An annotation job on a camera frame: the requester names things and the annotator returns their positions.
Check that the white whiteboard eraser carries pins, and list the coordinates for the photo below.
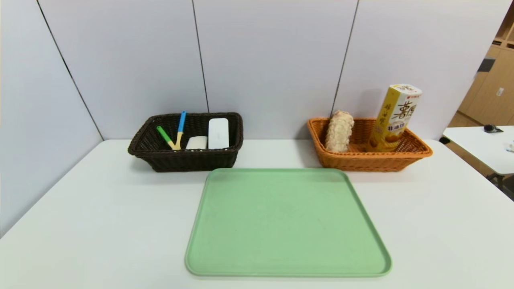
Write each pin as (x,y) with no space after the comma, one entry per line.
(218,132)

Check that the small white rectangular block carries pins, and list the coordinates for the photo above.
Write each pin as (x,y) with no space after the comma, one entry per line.
(196,142)

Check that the striped brown bread loaf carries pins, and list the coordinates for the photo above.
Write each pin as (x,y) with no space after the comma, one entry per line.
(339,132)

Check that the yellow hexagonal snack box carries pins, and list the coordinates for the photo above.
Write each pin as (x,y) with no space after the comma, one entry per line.
(393,118)

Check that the dark brown wicker basket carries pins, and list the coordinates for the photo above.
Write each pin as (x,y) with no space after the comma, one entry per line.
(188,160)

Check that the orange wicker basket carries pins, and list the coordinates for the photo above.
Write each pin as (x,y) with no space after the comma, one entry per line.
(361,160)

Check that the light green plastic tray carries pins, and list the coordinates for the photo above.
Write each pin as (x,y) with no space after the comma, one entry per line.
(289,228)

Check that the white side table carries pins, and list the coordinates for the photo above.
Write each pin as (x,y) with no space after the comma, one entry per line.
(474,144)

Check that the small black table object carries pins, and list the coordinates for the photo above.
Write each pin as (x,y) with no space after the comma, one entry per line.
(492,128)

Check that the dark grey cabinet plate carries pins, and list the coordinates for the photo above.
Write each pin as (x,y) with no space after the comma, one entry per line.
(486,64)

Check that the light wooden cabinet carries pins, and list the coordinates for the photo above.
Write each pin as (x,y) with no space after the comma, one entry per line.
(494,80)

